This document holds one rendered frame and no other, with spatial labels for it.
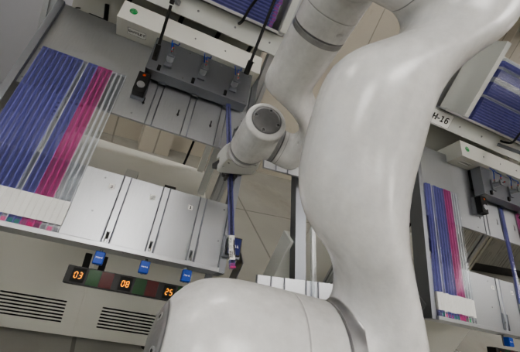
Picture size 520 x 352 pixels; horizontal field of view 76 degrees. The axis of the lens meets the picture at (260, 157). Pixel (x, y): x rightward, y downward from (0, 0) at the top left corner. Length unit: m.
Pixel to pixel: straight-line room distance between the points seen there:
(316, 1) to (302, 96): 0.16
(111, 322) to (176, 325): 1.29
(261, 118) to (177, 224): 0.45
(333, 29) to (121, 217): 0.71
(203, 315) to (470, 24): 0.31
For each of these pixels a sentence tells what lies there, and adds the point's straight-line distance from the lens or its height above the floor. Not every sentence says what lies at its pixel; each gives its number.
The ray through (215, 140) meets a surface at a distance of 1.10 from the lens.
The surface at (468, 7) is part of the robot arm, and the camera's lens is 0.35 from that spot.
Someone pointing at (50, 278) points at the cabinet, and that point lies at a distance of 1.46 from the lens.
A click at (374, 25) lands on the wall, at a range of 4.42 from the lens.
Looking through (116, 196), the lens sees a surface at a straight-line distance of 0.98.
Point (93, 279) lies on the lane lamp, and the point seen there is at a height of 0.66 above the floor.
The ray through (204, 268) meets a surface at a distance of 0.95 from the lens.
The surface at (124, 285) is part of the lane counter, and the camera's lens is 0.95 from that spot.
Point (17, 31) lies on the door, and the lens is 3.67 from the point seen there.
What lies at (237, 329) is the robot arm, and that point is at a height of 1.12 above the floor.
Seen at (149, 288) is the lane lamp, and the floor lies 0.66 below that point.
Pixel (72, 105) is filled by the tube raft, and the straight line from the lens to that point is 1.09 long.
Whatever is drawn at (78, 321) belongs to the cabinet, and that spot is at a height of 0.14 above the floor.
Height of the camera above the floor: 1.28
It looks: 15 degrees down
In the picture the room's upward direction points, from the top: 23 degrees clockwise
